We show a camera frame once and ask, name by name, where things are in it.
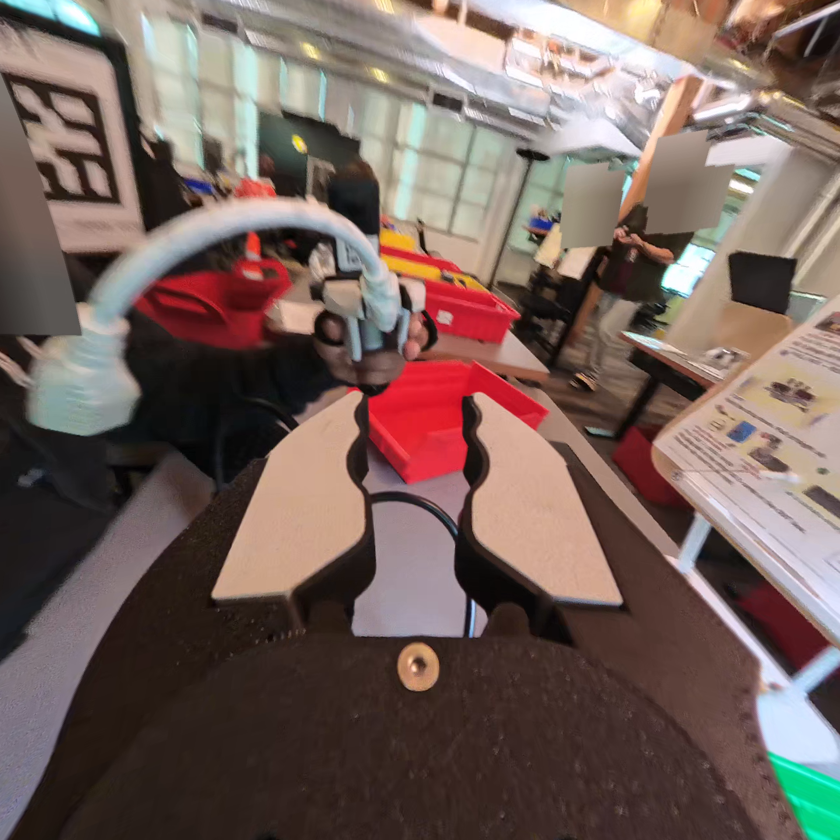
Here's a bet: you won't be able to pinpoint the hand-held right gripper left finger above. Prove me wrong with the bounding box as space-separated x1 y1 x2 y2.
212 392 376 608

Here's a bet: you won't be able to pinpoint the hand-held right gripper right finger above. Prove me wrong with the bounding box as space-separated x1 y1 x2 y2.
456 392 623 608

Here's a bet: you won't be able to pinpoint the black short extension cord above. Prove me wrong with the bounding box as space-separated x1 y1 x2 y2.
371 491 476 637

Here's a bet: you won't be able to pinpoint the red plastic bin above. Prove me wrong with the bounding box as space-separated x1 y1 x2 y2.
348 360 549 484

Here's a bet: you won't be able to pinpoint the white short extension cord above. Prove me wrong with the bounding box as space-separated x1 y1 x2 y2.
26 197 404 437

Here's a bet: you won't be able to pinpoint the green plastic bin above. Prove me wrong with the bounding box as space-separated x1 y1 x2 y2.
768 751 840 840

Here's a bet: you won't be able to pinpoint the person's left forearm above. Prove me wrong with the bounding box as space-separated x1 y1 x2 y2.
125 315 342 460

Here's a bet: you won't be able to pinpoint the red divided tote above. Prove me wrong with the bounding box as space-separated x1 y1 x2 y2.
381 226 521 343

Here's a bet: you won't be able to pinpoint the red floor bag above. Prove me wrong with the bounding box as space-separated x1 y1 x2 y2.
613 425 690 506

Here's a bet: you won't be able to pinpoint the red office chair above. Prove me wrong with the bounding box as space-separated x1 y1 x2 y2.
134 259 293 349

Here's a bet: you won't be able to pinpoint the black floor lamp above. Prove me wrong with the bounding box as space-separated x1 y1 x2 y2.
489 147 551 290

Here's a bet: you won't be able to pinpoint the hanging paper sheets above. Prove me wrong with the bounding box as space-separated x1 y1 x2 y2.
535 223 595 280

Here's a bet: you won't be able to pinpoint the wooden side table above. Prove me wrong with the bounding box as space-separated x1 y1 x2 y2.
620 331 729 437

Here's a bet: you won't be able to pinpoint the white instruction sheet stand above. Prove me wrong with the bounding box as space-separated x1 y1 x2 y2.
653 308 840 765

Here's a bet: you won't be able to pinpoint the red floor crate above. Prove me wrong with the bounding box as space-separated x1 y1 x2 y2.
738 584 831 670

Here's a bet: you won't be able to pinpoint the beige board stand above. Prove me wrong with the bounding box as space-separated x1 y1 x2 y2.
712 305 795 362

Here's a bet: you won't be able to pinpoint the printed marker sign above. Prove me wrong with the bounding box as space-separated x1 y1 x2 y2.
0 20 145 253

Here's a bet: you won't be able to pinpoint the wooden support beam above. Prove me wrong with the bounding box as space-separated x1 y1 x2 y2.
564 75 706 349

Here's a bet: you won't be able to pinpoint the black square panel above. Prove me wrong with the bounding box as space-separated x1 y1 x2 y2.
728 251 798 315

